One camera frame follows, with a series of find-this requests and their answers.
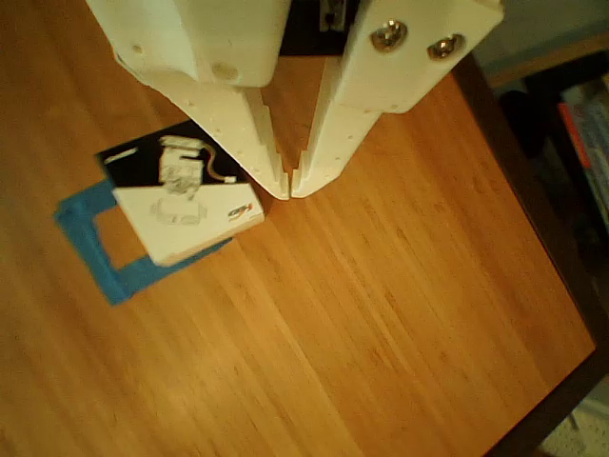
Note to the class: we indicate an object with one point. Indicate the black white servo box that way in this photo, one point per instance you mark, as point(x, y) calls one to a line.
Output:
point(190, 224)

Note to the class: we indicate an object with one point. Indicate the wooden ladder bookshelf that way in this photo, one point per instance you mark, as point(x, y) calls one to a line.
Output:
point(523, 66)

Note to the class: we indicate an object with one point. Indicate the blue tape square target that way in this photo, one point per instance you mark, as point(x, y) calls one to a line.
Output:
point(81, 228)

